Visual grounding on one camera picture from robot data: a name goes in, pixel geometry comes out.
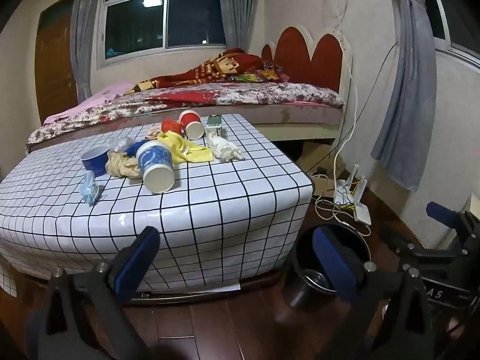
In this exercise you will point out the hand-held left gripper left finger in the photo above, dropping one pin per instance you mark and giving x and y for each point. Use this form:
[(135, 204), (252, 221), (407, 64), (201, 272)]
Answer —
[(137, 258)]

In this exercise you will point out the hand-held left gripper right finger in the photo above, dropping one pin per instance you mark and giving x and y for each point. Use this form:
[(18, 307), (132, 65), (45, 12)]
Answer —
[(335, 266)]

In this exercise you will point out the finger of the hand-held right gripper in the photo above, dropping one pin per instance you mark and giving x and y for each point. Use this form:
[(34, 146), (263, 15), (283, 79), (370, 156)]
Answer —
[(444, 213), (401, 242)]

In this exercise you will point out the black trash bin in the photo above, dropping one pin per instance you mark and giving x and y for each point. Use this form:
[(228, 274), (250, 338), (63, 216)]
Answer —
[(298, 288)]

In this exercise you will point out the clear plastic wrapper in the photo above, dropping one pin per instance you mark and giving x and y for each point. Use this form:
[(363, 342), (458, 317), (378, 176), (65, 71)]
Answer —
[(89, 189)]

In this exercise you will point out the beige cloth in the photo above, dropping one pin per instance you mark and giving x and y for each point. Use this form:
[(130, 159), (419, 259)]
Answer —
[(120, 165)]

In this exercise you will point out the blue white patterned paper cup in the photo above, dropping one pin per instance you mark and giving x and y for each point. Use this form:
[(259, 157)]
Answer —
[(153, 157)]

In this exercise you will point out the small dark blue paper cup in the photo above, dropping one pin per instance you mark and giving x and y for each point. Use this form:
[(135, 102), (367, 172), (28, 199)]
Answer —
[(93, 163)]

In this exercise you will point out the blue cloth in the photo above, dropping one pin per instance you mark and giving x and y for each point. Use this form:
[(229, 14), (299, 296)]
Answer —
[(131, 150)]

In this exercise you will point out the clear plastic bag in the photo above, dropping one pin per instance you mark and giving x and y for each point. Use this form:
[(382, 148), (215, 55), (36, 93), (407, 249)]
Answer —
[(119, 143)]

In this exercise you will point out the yellow cloth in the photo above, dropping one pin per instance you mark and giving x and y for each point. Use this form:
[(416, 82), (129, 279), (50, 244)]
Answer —
[(187, 150)]

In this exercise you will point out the red plastic bag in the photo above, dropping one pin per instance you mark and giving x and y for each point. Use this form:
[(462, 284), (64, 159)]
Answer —
[(170, 125)]

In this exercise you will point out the white tissue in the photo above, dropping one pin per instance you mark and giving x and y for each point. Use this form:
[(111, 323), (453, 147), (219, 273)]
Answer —
[(223, 148)]

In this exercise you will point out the red paper cup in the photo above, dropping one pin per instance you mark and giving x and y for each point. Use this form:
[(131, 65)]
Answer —
[(187, 118)]

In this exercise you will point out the green white carton box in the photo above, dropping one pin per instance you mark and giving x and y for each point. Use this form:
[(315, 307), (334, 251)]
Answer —
[(214, 122)]

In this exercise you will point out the beige side table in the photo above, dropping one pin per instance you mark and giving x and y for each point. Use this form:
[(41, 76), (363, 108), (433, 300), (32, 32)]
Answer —
[(474, 204)]

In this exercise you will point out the small white modem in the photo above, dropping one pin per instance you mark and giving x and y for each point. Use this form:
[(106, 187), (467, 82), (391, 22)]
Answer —
[(362, 213)]

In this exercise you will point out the white router with antennas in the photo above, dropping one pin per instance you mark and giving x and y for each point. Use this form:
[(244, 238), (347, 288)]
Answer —
[(347, 189)]

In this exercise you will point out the white grid tablecloth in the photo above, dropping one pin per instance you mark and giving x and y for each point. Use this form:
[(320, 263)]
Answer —
[(225, 202)]

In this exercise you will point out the cardboard box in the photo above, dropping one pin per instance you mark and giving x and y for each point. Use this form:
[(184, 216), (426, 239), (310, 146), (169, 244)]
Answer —
[(318, 153)]

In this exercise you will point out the grey tied curtain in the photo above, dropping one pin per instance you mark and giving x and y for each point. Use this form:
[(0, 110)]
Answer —
[(408, 101)]

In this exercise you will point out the bed mattress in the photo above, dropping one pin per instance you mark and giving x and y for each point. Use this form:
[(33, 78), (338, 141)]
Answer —
[(300, 114)]

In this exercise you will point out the pink sheet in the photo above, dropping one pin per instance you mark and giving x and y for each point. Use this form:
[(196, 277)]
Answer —
[(97, 99)]

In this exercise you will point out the bed with floral bedding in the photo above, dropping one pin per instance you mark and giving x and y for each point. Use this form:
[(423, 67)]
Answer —
[(243, 93)]

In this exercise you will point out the side window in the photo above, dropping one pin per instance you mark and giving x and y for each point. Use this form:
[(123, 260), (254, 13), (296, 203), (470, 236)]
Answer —
[(438, 11)]

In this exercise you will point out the red printed blanket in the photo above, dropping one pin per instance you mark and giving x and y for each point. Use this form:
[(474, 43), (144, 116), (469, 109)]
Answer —
[(210, 67)]

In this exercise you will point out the brown wooden door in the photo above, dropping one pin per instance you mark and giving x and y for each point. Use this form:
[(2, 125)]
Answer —
[(54, 71)]

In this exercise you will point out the large sliding window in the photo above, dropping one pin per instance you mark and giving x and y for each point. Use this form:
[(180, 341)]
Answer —
[(135, 26)]

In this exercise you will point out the white bed frame red headboard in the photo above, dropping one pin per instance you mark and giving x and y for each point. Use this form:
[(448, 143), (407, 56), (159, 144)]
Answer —
[(326, 56)]

